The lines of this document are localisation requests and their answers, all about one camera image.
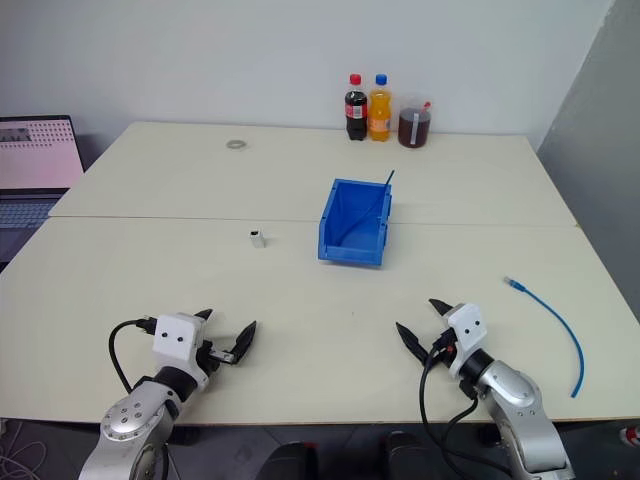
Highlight clear cup of dark liquid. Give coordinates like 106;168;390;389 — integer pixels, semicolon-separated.
397;92;434;150

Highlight orange soda bottle, blue cap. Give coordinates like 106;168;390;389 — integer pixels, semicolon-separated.
368;73;395;143

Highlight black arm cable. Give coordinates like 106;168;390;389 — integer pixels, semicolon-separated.
108;315;157;396
418;334;506;474

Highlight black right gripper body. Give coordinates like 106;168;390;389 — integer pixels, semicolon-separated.
425;315;459;369

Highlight white floor cables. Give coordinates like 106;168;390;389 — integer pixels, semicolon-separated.
0;418;54;480

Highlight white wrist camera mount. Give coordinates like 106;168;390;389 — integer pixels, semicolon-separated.
151;313;210;392
445;302;489;379

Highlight blue plastic storage bin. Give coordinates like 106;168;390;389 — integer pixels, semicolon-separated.
316;177;394;271

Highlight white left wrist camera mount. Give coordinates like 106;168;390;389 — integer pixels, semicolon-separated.
151;313;210;392

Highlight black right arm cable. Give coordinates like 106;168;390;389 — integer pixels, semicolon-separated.
418;334;506;474

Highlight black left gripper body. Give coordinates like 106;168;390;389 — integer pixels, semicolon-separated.
194;324;236;374

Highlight thin blue rod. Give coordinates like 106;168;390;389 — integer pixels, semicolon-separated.
339;168;397;242

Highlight dark rounded shape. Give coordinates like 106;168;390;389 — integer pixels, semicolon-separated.
256;440;322;480
381;430;437;480

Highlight open laptop computer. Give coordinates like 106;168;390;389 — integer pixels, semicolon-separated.
0;115;86;267

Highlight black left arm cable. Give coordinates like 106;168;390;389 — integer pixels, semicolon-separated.
108;315;157;396

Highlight cola bottle with red cap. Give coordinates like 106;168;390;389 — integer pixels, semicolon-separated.
343;73;370;143

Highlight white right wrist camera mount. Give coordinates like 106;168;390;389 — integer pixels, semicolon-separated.
445;302;489;379

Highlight blue Ethernet cable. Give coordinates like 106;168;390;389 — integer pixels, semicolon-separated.
502;274;587;400

